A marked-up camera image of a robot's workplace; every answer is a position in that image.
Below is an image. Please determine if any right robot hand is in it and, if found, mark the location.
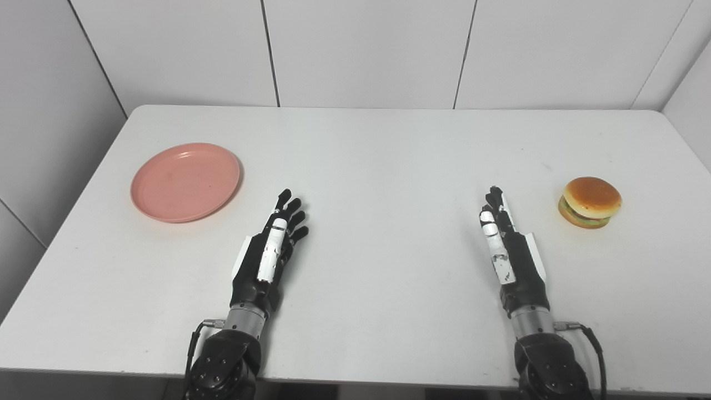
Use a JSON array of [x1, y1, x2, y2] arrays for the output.
[[479, 186, 550, 319]]

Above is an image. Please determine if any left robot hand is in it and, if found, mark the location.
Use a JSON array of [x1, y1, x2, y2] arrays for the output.
[[230, 189, 309, 317]]

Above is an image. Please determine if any toy hamburger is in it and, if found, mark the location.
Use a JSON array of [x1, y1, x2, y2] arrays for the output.
[[558, 177, 622, 229]]

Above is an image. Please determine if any pink round plate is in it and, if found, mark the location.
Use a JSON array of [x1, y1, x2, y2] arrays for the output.
[[131, 143, 242, 224]]

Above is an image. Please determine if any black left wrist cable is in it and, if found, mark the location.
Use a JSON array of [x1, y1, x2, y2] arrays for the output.
[[183, 319, 226, 396]]

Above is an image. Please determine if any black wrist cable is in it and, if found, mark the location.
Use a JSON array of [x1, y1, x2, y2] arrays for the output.
[[183, 319, 226, 396], [553, 321, 608, 400]]

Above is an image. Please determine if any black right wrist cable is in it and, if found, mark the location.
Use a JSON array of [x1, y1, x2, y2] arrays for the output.
[[553, 321, 608, 400]]

